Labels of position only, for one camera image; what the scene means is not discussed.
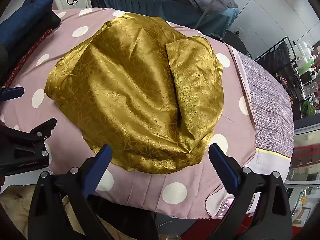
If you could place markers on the pink handheld device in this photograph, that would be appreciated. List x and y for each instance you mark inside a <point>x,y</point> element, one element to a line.
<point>225,207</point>

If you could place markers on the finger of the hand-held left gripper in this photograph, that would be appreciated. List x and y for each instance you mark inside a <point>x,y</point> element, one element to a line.
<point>13,92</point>
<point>37,140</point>

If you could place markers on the black metal rack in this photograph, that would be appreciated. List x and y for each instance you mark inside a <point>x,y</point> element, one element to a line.
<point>275,55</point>

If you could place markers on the grey striped bed sheet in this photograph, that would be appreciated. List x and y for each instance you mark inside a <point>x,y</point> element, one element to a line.
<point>270,105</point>

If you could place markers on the pink polka dot blanket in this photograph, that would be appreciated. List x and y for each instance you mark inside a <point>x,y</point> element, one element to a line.
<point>62,55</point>

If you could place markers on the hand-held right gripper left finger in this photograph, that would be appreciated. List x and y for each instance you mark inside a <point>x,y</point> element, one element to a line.
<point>100,165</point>

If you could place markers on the black garment with red trim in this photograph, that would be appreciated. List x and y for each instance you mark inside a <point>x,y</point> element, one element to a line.
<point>37,32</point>

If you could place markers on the beige cloth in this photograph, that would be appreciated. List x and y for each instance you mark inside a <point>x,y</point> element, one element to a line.
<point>15,200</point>

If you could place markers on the golden satin shirt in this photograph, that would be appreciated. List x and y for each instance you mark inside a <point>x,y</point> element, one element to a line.
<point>125,92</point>

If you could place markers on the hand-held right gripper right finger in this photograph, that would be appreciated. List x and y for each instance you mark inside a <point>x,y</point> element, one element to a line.
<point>223,166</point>

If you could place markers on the green and white bottles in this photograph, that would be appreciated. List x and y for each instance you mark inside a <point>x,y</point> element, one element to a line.
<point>306,62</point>

